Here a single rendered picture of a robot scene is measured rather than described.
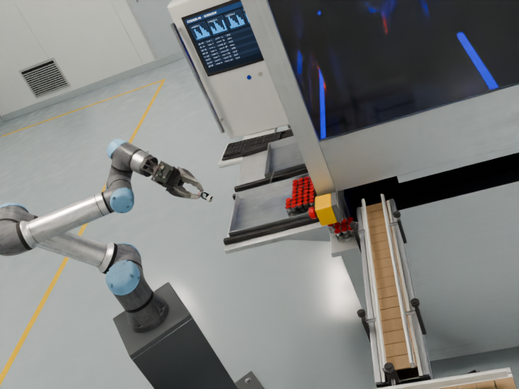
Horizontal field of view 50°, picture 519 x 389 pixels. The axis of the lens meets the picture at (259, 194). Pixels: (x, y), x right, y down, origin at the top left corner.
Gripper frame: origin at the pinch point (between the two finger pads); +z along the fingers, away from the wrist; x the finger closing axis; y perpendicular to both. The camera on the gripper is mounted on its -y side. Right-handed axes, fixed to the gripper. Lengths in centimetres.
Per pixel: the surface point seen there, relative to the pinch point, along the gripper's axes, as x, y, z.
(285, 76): 41.6, 16.6, 14.5
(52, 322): -122, -157, -122
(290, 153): 33, -65, -1
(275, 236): -1.4, -27.5, 21.6
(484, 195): 42, -25, 78
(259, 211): 4.0, -39.4, 8.1
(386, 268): 6, 1, 63
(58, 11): 116, -401, -490
